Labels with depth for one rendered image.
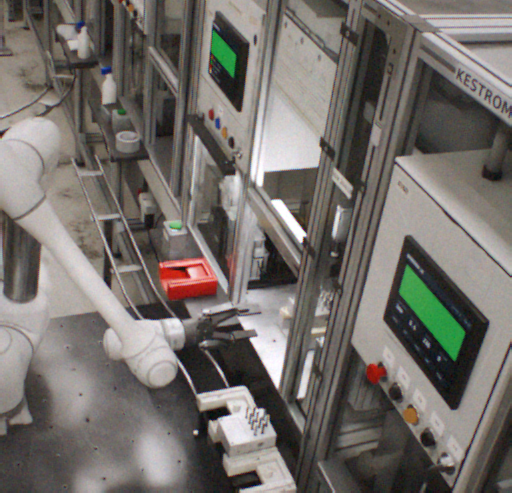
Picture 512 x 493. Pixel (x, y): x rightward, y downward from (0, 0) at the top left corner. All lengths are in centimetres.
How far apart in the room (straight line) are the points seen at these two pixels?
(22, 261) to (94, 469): 61
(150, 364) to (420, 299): 77
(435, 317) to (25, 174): 104
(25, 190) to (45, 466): 79
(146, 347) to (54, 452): 51
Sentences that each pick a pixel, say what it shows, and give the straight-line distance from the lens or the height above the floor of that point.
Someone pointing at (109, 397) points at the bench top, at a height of 68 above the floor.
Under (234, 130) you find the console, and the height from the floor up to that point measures 146.
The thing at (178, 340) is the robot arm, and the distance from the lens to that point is 217.
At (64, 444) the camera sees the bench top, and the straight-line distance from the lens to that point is 237.
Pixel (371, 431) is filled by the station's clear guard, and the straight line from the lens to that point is 182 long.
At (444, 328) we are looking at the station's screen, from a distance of 140.
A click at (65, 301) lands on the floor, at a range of 390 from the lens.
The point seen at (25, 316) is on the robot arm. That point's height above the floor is 93.
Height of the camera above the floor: 247
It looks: 34 degrees down
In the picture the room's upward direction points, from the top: 8 degrees clockwise
